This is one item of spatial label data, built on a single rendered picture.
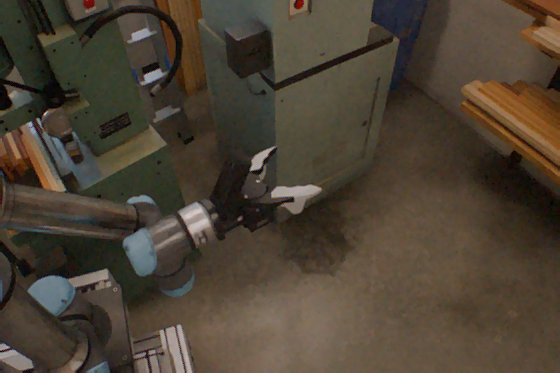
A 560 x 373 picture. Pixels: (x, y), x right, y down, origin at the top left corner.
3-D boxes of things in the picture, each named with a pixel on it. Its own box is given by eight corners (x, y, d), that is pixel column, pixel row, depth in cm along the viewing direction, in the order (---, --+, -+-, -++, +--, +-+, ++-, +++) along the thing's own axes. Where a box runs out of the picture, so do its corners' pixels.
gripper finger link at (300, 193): (321, 205, 79) (273, 206, 80) (321, 183, 75) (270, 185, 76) (322, 218, 77) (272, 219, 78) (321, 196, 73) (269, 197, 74)
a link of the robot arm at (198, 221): (173, 203, 73) (191, 232, 68) (196, 191, 75) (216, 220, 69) (183, 229, 78) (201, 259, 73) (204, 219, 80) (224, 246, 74)
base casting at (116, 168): (-4, 166, 150) (-16, 150, 143) (123, 101, 174) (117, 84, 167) (27, 245, 127) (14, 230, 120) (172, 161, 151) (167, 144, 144)
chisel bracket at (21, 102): (0, 127, 124) (-12, 108, 118) (39, 108, 130) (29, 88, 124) (5, 140, 121) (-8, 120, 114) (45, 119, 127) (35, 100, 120)
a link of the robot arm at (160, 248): (129, 255, 75) (115, 230, 68) (182, 228, 79) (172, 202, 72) (145, 288, 70) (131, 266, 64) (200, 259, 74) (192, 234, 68)
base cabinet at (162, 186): (64, 255, 203) (-5, 166, 150) (158, 199, 228) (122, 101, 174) (99, 323, 180) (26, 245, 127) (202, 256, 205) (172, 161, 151)
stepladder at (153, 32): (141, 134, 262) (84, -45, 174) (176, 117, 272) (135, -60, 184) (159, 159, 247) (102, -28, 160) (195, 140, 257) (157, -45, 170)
